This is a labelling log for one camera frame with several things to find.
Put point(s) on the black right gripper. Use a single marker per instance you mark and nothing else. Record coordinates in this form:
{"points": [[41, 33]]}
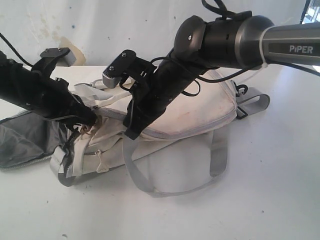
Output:
{"points": [[170, 79]]}

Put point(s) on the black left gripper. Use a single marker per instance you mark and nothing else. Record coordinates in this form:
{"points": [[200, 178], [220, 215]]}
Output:
{"points": [[49, 98]]}

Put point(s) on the white fabric backpack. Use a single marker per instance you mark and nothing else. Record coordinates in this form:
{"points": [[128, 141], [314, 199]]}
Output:
{"points": [[105, 146]]}

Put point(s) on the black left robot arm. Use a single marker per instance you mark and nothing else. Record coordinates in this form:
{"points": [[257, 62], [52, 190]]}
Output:
{"points": [[7, 89]]}

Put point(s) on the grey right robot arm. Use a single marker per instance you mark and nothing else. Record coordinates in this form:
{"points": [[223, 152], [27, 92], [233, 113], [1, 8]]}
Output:
{"points": [[200, 46]]}

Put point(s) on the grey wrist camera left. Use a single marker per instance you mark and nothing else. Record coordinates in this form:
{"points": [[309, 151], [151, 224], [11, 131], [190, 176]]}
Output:
{"points": [[59, 56]]}

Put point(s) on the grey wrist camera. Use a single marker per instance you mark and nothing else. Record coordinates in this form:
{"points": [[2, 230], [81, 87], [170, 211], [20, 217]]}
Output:
{"points": [[59, 56], [115, 72]]}

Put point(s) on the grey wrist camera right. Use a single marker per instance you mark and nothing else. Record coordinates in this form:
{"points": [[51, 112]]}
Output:
{"points": [[115, 72]]}

